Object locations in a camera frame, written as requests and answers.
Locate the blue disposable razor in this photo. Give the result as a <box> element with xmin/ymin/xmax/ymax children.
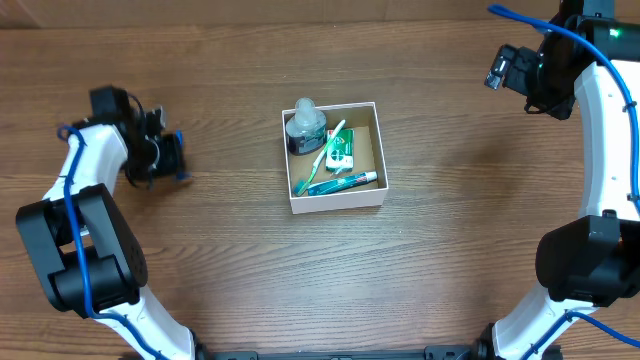
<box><xmin>175</xmin><ymin>130</ymin><xmax>191</xmax><ymax>181</ymax></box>

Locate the green white toothbrush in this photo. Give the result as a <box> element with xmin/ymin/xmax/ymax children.
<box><xmin>294</xmin><ymin>119</ymin><xmax>346</xmax><ymax>197</ymax></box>

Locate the clear sanitizer bottle dark label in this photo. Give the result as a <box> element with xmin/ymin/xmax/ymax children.
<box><xmin>285</xmin><ymin>98</ymin><xmax>327</xmax><ymax>156</ymax></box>

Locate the red green toothpaste tube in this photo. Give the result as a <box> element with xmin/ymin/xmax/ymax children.
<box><xmin>307</xmin><ymin>171</ymin><xmax>377</xmax><ymax>196</ymax></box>

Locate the green soap bar packet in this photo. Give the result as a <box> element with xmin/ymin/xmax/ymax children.
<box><xmin>325</xmin><ymin>129</ymin><xmax>355</xmax><ymax>175</ymax></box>

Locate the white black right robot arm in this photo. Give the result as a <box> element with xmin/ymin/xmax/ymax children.
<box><xmin>470</xmin><ymin>0</ymin><xmax>639</xmax><ymax>359</ymax></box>

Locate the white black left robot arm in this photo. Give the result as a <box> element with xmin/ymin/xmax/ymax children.
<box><xmin>16</xmin><ymin>124</ymin><xmax>198</xmax><ymax>360</ymax></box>

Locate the white cardboard box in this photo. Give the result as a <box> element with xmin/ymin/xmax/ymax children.
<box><xmin>284</xmin><ymin>102</ymin><xmax>389</xmax><ymax>214</ymax></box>

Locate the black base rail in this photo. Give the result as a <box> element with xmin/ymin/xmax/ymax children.
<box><xmin>196</xmin><ymin>344</ymin><xmax>498</xmax><ymax>360</ymax></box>

